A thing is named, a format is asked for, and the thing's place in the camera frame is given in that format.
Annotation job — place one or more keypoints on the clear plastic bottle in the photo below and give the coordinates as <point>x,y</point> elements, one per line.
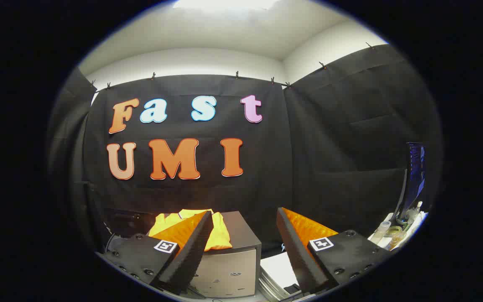
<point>380,233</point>

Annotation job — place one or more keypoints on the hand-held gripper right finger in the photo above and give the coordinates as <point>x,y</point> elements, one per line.
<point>298,256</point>

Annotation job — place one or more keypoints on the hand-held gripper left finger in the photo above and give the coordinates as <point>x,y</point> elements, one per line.
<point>191,256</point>

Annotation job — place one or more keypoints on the grey cabinet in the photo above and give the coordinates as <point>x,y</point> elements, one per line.
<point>229,268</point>

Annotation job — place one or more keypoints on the yellow polo shirt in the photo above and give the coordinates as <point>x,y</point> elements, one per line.
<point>220,237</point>

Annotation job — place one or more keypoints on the dark washing machine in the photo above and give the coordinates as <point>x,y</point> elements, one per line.
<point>128,222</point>

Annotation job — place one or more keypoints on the black backdrop cloth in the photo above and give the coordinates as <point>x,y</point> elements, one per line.
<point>266,167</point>

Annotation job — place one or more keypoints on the small glass jar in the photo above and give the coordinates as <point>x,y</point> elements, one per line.
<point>396,237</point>

